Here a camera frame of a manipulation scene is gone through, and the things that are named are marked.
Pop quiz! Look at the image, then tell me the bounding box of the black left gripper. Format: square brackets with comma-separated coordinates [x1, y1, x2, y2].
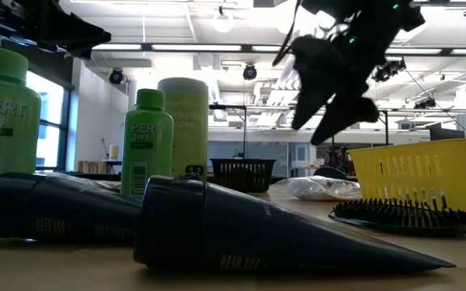
[0, 0, 112, 60]

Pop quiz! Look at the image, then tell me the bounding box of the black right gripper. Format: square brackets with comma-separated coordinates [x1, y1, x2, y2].
[291, 35, 379, 146]

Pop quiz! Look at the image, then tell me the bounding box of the white pouch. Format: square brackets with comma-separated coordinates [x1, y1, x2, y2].
[275, 175, 363, 202]

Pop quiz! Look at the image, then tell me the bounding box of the yellow slotted plastic basket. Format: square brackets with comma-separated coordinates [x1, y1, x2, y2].
[348, 138, 466, 219]

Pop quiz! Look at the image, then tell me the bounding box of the black oval hairbrush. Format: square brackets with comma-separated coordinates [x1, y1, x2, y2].
[328, 197, 466, 238]

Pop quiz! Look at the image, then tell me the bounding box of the dark blue DSC tube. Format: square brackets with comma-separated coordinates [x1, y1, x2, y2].
[133, 175, 456, 276]
[0, 172, 143, 244]

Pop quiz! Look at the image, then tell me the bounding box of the black ceiling spotlight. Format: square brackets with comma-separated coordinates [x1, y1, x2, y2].
[242, 63, 258, 81]
[108, 67, 125, 85]

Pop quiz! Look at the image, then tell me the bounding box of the person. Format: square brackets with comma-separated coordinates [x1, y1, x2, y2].
[324, 145, 354, 175]

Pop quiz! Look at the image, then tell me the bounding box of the green Pert shampoo bottle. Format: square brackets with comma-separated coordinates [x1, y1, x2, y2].
[0, 46, 42, 234]
[120, 88, 175, 199]

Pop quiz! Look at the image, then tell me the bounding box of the black slotted plastic basket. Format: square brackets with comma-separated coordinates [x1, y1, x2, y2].
[210, 158, 277, 193]

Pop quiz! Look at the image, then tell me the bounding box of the black monitor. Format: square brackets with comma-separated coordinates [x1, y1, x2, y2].
[429, 127, 466, 142]

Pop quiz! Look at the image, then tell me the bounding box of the long ceiling light strip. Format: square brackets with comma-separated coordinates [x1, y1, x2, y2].
[91, 41, 466, 57]

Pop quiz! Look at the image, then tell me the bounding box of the wooden crate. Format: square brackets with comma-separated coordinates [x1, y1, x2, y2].
[77, 159, 105, 175]

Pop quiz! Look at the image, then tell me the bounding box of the green white disinfecting wipes canister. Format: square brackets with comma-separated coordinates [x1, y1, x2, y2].
[157, 77, 210, 181]

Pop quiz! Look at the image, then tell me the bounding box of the round white ceiling lamp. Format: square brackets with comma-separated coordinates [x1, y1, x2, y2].
[211, 6, 235, 34]

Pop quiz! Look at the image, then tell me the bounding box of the black background rig frame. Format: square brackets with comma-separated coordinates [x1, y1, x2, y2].
[207, 103, 392, 162]

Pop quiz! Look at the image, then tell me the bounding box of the window with dark frame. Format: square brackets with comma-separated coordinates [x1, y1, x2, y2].
[26, 70, 74, 171]

